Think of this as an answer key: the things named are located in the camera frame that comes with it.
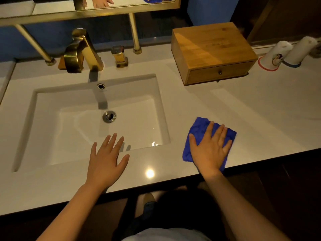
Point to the blue cleaning cloth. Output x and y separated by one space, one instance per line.
198 131

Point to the wooden drawer box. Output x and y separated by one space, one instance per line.
213 50

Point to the gold faucet spout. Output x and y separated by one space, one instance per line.
80 51

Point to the gold framed mirror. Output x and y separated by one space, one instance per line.
87 7

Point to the person's left little finger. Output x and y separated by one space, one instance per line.
93 149

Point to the person's right little finger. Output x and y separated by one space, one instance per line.
227 147

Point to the person's right hand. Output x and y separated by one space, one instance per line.
209 154

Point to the person's left thumb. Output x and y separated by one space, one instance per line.
123 162

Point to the chrome sink drain stopper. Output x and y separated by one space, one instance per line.
109 116

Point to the person's left hand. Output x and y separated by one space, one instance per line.
104 166

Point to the person's left forearm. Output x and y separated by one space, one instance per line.
66 215

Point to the gold mirror support leg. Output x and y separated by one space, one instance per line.
135 33
35 45

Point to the person's shoe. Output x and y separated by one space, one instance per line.
148 199

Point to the person's right thumb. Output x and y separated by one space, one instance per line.
193 143

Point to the white cup with blue rim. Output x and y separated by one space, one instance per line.
299 51

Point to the person's right middle finger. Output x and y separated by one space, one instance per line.
218 134

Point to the person's right forearm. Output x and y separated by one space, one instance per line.
240 210

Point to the white cup with red rim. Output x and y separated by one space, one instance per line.
274 56

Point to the white rectangular sink basin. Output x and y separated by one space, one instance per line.
82 127

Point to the person's left middle finger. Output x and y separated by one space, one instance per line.
111 143

